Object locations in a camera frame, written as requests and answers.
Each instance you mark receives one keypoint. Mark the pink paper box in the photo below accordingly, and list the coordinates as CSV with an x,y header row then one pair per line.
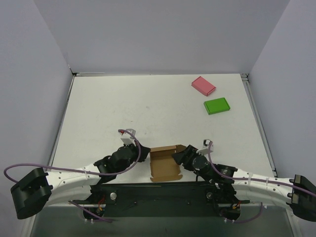
x,y
203,86

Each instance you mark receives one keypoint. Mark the brown cardboard paper box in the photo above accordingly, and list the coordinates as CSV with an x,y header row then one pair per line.
x,y
163,166

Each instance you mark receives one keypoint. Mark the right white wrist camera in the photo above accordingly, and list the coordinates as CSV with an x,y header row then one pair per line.
x,y
207,147

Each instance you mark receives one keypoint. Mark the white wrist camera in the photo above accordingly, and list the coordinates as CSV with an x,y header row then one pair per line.
x,y
127,136
207,147

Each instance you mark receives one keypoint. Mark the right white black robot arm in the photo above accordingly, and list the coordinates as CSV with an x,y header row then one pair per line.
x,y
229,184

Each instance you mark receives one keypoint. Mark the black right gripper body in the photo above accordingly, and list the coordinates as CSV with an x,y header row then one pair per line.
x,y
186,155

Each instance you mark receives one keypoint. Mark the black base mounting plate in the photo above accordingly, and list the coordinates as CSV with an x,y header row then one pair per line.
x,y
174,199

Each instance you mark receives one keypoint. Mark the aluminium table frame rail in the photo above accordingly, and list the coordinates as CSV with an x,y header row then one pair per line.
x,y
165,110

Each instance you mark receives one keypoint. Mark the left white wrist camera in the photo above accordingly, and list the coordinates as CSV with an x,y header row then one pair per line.
x,y
127,136

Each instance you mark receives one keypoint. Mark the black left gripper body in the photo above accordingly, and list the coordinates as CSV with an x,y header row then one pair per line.
x,y
139,152

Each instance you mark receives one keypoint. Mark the green paper box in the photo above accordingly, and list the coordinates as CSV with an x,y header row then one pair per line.
x,y
216,106

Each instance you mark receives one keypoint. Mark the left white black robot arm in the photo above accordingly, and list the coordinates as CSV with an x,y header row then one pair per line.
x,y
41,188

